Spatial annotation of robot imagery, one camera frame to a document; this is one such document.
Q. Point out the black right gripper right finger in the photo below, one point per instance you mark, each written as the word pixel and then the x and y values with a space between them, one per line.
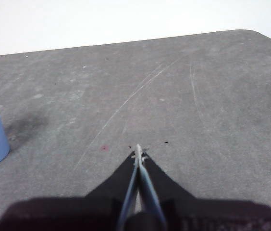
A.
pixel 210 214

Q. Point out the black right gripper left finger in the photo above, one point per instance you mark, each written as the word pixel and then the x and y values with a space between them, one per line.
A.
pixel 77 211

